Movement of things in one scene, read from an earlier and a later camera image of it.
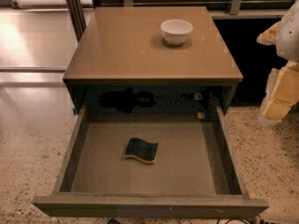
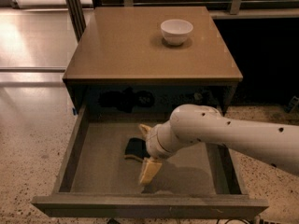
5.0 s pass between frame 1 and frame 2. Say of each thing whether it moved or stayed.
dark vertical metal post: stayed
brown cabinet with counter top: stayed
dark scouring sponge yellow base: stayed
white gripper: moved
